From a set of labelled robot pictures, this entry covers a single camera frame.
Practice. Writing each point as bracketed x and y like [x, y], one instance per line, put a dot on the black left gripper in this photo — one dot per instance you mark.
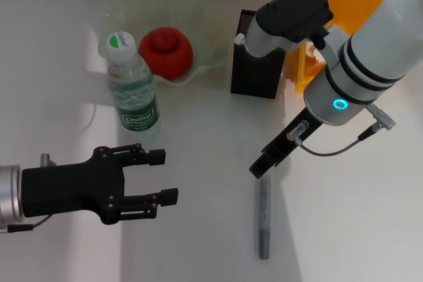
[72, 186]

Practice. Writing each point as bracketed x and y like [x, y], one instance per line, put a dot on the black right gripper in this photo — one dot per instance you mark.
[291, 140]

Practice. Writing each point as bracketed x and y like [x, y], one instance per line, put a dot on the grey marker pen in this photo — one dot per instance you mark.
[265, 216]

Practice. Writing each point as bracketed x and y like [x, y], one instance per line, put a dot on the clear green-label water bottle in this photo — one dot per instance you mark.
[132, 90]

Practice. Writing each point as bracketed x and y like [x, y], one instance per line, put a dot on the red-orange toy orange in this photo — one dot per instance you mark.
[165, 54]

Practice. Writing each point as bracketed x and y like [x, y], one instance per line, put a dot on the green utility knife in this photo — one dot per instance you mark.
[240, 40]

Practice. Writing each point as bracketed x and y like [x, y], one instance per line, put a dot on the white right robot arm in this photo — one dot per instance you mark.
[373, 60]

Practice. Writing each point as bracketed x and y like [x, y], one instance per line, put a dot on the black mesh pen holder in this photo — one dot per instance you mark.
[254, 74]

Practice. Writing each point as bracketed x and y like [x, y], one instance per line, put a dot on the green wavy glass fruit plate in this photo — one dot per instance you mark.
[205, 31]

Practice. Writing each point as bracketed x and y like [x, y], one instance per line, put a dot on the right wrist camera housing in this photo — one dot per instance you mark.
[291, 14]

